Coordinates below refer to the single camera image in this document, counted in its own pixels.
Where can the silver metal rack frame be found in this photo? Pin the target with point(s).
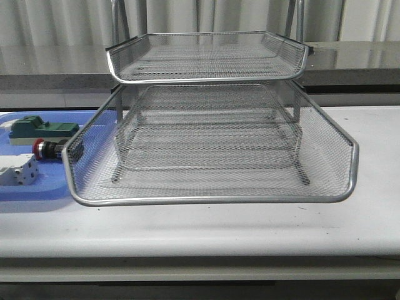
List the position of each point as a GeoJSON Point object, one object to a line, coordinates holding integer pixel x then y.
{"type": "Point", "coordinates": [120, 18]}

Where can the silver mesh bottom tray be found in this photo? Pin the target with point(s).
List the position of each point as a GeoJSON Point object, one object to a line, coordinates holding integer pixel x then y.
{"type": "Point", "coordinates": [202, 129]}

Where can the blue plastic tray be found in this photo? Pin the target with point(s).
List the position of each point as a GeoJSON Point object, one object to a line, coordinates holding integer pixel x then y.
{"type": "Point", "coordinates": [50, 185]}

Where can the silver mesh tray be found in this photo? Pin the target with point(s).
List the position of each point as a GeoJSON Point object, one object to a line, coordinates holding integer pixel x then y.
{"type": "Point", "coordinates": [206, 56]}
{"type": "Point", "coordinates": [328, 154]}
{"type": "Point", "coordinates": [202, 129]}

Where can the grey stone counter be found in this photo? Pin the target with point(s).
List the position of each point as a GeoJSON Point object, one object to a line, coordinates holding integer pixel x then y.
{"type": "Point", "coordinates": [349, 73]}

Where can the green and beige switch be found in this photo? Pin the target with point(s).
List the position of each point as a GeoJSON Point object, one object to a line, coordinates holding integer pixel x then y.
{"type": "Point", "coordinates": [26, 130]}

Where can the white circuit breaker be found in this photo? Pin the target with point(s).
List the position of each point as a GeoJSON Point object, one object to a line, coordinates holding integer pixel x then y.
{"type": "Point", "coordinates": [18, 170]}

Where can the red emergency stop button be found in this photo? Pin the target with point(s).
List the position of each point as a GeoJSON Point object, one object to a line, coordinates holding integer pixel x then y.
{"type": "Point", "coordinates": [49, 150]}

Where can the silver mesh top tray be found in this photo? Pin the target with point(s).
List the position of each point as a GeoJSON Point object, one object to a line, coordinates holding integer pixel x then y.
{"type": "Point", "coordinates": [206, 56]}

